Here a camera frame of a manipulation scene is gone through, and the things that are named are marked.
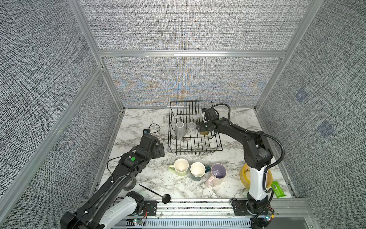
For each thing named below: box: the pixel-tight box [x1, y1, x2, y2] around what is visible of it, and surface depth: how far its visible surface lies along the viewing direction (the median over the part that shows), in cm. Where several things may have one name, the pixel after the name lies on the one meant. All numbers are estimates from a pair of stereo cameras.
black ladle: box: [138, 184, 171, 204], surface depth 77 cm
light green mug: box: [168, 158, 190, 177], surface depth 82 cm
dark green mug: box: [189, 161, 211, 182], surface depth 81 cm
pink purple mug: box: [205, 162, 228, 187], surface depth 79 cm
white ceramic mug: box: [174, 121, 187, 141], surface depth 95 cm
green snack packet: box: [271, 181, 287, 198], surface depth 81 cm
